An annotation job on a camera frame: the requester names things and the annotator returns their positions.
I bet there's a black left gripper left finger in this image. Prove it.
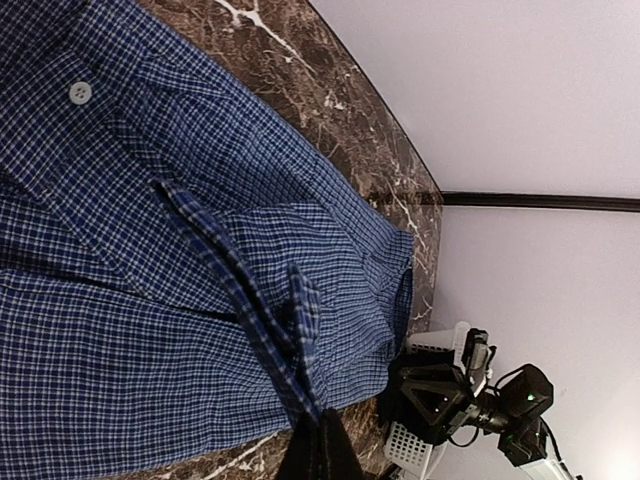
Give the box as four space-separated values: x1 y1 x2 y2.
279 417 324 480

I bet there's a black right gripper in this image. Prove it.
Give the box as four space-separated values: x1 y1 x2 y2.
399 364 483 445

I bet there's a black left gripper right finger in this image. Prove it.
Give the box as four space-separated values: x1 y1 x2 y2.
319 409 365 480

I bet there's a blue checkered shirt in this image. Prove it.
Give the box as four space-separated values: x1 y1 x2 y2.
1 1 413 479

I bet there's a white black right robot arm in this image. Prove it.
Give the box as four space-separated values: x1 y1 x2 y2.
399 364 576 479

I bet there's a white plastic laundry basket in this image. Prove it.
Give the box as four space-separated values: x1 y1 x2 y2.
384 322 471 479

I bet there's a black garment in basket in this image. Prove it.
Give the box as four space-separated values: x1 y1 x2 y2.
376 350 454 436

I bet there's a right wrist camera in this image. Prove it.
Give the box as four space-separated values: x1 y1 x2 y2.
461 328 497 397

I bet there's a black right corner post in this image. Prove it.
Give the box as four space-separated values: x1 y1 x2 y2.
442 192 639 214

